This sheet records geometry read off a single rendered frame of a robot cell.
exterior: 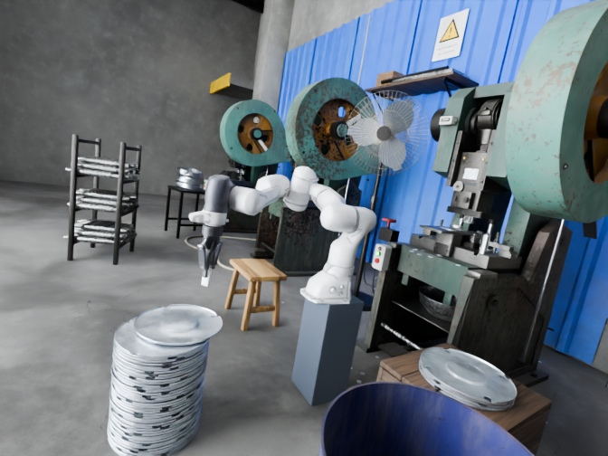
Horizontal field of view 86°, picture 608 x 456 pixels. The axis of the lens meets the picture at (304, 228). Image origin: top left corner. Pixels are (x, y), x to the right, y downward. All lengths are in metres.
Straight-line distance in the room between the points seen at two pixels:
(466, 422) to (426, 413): 0.09
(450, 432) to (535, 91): 1.09
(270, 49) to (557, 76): 5.76
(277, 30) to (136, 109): 3.14
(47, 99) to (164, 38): 2.40
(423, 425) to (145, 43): 7.61
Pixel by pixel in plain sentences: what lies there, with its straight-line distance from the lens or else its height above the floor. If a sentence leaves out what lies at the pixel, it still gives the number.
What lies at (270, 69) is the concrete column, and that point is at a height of 2.69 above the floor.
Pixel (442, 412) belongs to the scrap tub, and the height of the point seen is 0.44.
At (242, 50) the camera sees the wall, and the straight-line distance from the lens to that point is 8.35.
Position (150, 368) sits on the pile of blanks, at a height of 0.32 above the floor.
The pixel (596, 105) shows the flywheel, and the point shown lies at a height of 1.36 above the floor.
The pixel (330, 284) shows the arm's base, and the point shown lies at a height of 0.52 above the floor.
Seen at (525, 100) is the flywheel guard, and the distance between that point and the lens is 1.44.
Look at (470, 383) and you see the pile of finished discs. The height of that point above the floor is 0.38.
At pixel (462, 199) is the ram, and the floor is 0.94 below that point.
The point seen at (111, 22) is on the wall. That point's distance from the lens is 7.90.
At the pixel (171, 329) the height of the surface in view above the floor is 0.36.
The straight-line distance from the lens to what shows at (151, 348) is 1.15.
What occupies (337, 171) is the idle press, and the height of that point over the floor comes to 1.00.
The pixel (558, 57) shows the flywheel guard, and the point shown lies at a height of 1.43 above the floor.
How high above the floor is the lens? 0.94
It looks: 9 degrees down
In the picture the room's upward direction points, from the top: 9 degrees clockwise
